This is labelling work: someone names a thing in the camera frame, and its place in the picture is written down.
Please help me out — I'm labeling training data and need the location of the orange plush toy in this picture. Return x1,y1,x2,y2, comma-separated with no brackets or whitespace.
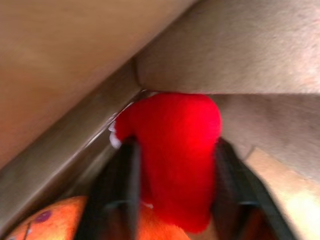
4,195,192,240

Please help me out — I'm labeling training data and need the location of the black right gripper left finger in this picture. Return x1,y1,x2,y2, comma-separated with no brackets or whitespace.
74,136,143,240

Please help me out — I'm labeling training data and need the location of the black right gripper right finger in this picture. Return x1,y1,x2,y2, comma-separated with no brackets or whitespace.
212,137,297,240

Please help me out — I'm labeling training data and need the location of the red plush toy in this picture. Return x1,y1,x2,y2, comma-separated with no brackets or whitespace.
108,91,223,235

